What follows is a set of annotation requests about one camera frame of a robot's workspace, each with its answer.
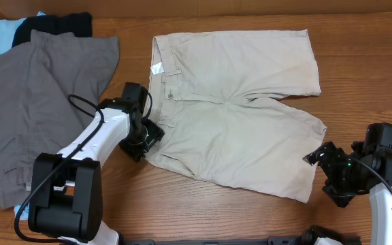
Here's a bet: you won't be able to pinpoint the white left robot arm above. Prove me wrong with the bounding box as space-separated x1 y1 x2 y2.
27 82 164 244

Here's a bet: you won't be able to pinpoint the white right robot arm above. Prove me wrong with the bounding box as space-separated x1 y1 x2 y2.
304 122 392 244

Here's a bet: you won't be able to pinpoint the beige cotton shorts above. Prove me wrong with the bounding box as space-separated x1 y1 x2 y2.
146 30 327 203

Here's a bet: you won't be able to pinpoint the black folded garment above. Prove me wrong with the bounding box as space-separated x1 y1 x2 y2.
0 12 93 54

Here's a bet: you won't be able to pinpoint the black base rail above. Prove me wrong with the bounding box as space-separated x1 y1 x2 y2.
120 234 363 245

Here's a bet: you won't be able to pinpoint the grey folded shorts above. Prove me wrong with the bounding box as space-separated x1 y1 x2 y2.
0 30 120 209

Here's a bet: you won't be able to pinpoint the light blue garment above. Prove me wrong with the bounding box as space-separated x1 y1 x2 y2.
0 18 53 208

